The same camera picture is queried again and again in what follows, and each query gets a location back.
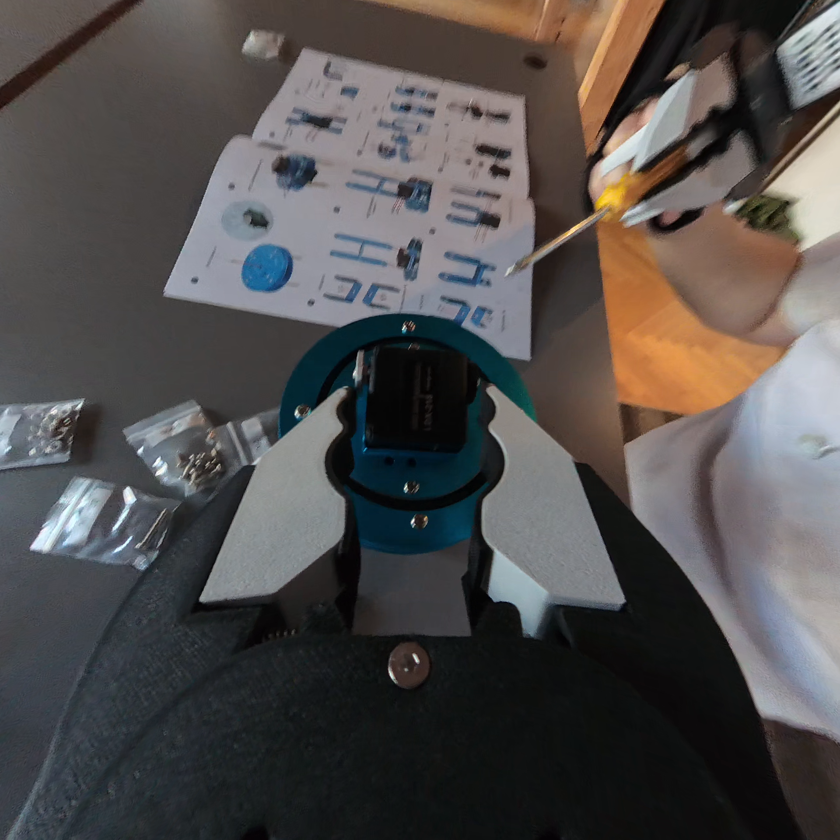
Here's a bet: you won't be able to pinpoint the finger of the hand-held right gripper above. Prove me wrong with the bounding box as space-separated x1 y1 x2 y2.
621 136 763 229
599 70 707 178

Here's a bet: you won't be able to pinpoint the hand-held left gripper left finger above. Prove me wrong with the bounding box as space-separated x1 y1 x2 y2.
199 386 363 608

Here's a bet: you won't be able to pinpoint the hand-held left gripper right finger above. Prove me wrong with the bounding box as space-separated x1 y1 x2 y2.
461 382 626 639

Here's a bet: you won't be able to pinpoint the yellow handled screwdriver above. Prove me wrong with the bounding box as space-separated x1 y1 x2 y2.
504 161 664 278

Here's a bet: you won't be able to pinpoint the blue round servo base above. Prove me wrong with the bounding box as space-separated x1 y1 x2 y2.
279 314 538 555

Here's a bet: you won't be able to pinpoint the person's right forearm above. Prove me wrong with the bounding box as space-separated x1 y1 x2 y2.
740 217 806 343

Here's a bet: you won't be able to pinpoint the person's right hand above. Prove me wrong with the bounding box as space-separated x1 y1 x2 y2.
655 212 750 333

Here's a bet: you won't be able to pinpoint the clear bag of screws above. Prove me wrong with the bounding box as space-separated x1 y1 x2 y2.
123 400 222 501
0 398 86 471
215 410 281 468
29 477 182 571

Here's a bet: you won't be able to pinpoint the printed instruction sheet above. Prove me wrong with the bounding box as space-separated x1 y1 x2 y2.
164 47 536 361

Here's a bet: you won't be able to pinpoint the person's grey trousers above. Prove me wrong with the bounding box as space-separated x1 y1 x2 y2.
764 718 840 840

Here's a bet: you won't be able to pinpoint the small white packet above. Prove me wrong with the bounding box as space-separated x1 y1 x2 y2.
241 29 287 64

